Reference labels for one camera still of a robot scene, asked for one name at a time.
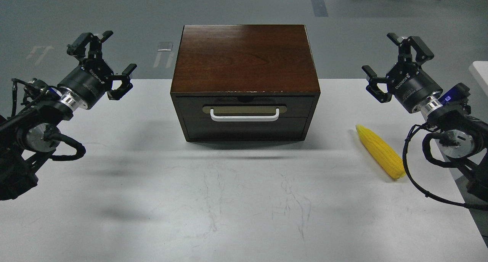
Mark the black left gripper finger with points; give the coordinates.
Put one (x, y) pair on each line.
(88, 46)
(125, 83)

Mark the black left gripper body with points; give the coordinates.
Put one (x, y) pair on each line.
(89, 81)

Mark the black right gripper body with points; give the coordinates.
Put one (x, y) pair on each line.
(410, 85)

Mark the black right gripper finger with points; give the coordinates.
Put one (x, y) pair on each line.
(411, 50)
(372, 87)

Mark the yellow corn cob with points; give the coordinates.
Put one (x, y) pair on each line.
(383, 154)

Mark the wooden drawer with white handle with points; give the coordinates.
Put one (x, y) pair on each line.
(243, 118)

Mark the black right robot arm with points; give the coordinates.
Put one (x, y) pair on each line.
(453, 135)

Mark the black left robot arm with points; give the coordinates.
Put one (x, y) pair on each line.
(30, 136)

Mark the white side table edge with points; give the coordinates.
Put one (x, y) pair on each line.
(479, 70)

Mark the grey floor tape strip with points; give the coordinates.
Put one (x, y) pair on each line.
(319, 8)

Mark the dark wooden cabinet box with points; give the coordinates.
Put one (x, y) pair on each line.
(245, 60)

